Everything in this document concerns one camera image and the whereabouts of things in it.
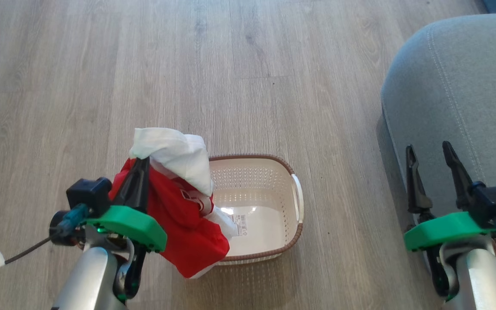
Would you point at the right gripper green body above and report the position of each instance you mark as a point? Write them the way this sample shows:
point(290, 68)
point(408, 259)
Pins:
point(446, 228)

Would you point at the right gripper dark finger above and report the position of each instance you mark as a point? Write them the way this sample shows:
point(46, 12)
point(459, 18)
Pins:
point(459, 181)
point(415, 189)

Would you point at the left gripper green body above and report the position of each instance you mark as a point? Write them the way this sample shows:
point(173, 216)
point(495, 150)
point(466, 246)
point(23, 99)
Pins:
point(127, 221)

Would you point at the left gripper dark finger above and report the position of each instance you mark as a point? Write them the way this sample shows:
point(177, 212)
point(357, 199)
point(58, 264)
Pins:
point(135, 185)

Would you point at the red and white shirt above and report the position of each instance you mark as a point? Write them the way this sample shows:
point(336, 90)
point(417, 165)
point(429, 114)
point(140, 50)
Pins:
point(183, 215)

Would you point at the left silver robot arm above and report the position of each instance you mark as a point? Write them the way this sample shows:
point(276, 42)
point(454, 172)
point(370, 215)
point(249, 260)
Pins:
point(88, 280)

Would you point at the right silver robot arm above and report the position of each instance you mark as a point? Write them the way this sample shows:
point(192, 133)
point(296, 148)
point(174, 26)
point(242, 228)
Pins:
point(480, 280)

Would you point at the cream plastic laundry basket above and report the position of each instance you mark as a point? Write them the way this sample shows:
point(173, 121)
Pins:
point(265, 224)

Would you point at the grey fabric sofa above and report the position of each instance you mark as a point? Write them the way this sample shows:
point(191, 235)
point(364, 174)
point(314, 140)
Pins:
point(459, 107)

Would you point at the white barcode label sticker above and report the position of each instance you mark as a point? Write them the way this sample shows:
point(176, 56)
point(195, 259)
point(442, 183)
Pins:
point(240, 224)

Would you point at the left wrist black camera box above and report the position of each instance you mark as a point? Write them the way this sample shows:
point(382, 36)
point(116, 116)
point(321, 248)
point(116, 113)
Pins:
point(88, 193)

